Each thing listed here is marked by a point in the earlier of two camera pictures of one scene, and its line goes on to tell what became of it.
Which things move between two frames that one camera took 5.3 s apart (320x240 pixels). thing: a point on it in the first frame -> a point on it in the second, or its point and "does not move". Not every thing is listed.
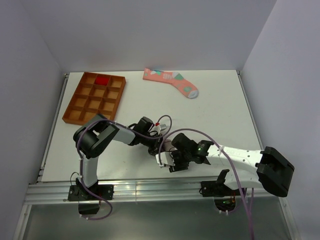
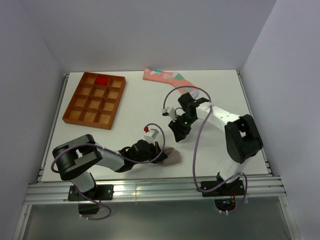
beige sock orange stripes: [167, 145] -> [173, 158]
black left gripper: [154, 149] -> [156, 149]
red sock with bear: [101, 80] does not move
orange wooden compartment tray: [96, 94] does not move
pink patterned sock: [175, 78] does not move
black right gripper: [178, 167] -> [179, 133]
